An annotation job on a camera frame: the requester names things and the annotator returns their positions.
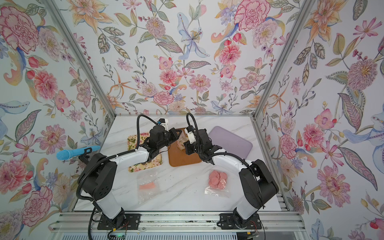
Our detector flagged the brown wooden tray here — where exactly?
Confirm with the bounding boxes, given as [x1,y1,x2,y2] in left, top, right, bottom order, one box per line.
[168,128,202,168]

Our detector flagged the ziploc bag pink cookies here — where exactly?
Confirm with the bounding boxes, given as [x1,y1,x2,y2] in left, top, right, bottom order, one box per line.
[205,170,230,198]

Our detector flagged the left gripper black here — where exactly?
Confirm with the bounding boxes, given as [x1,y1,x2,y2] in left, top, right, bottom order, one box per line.
[156,127,183,150]

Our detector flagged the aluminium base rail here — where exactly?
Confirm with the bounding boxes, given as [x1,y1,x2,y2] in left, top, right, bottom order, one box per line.
[48,211,305,233]

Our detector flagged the ziploc bag beige cookies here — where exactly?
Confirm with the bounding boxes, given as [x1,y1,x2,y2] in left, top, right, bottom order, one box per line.
[176,132,189,151]

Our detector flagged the lilac plastic tray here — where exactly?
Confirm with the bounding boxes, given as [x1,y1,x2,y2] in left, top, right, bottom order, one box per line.
[208,126,253,159]

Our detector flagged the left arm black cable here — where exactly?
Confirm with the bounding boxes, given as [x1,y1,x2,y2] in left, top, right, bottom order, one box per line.
[75,113,158,240]

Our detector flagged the floral yellow tray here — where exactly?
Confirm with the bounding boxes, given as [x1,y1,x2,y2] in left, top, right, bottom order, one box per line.
[127,135,163,173]

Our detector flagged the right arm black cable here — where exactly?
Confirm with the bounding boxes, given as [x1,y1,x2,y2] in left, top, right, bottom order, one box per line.
[185,112,251,167]

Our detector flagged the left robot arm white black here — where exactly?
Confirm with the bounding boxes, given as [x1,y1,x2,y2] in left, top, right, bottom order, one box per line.
[76,125,182,225]

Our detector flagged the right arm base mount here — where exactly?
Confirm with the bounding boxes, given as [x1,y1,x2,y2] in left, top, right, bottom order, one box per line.
[217,210,263,231]

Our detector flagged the blue microphone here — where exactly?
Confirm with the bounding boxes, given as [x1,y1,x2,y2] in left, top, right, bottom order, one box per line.
[56,146,101,161]

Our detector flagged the black microphone stand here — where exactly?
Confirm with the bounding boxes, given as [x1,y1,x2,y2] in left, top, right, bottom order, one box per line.
[78,147,93,165]

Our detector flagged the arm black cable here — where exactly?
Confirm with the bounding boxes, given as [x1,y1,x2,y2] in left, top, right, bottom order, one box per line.
[185,112,251,167]
[75,113,158,240]

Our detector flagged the ziploc bag round cookies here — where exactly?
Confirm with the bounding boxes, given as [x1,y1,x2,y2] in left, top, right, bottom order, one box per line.
[137,171,160,204]

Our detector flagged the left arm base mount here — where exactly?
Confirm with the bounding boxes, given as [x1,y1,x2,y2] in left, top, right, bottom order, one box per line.
[97,210,142,231]

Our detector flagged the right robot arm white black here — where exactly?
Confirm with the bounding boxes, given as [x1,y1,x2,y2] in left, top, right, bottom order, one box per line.
[184,127,279,224]

